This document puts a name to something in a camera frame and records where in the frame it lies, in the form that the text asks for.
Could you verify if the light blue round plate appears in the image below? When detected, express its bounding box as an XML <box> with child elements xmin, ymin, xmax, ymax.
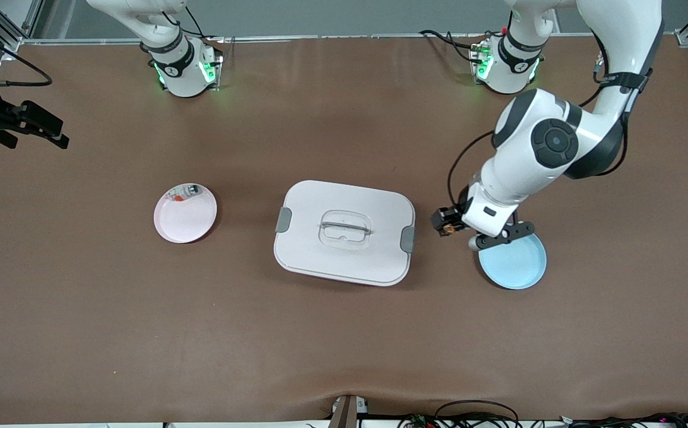
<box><xmin>478</xmin><ymin>233</ymin><xmax>547</xmax><ymax>290</ymax></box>

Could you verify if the white lidded storage box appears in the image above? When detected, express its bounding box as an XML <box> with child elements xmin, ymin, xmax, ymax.
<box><xmin>273</xmin><ymin>180</ymin><xmax>416</xmax><ymax>288</ymax></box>

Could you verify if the pale pink round plate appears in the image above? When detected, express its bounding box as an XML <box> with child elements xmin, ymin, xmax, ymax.
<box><xmin>153</xmin><ymin>182</ymin><xmax>218</xmax><ymax>244</ymax></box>

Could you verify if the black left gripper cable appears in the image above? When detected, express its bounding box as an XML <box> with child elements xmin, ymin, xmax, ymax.
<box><xmin>447</xmin><ymin>33</ymin><xmax>657</xmax><ymax>210</ymax></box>

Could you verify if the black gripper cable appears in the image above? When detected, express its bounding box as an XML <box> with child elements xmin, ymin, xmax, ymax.
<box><xmin>0</xmin><ymin>21</ymin><xmax>53</xmax><ymax>88</ymax></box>
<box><xmin>447</xmin><ymin>33</ymin><xmax>657</xmax><ymax>210</ymax></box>

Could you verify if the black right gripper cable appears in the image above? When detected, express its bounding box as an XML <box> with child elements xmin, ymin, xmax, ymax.
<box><xmin>0</xmin><ymin>21</ymin><xmax>53</xmax><ymax>88</ymax></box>

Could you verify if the green button switch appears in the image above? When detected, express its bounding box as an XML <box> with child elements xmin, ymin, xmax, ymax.
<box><xmin>166</xmin><ymin>184</ymin><xmax>203</xmax><ymax>203</ymax></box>

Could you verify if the black cable loop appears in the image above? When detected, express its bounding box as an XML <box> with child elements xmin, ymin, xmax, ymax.
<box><xmin>433</xmin><ymin>399</ymin><xmax>520</xmax><ymax>428</ymax></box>

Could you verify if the black arm base cable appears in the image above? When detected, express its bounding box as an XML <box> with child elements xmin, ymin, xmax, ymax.
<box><xmin>165</xmin><ymin>5</ymin><xmax>207</xmax><ymax>40</ymax></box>
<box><xmin>419</xmin><ymin>30</ymin><xmax>482</xmax><ymax>65</ymax></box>

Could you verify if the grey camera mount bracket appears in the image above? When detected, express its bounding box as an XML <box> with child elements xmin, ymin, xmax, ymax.
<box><xmin>328</xmin><ymin>394</ymin><xmax>370</xmax><ymax>428</ymax></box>

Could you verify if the black cable bundle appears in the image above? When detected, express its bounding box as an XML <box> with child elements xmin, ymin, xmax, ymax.
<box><xmin>558</xmin><ymin>412</ymin><xmax>688</xmax><ymax>428</ymax></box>

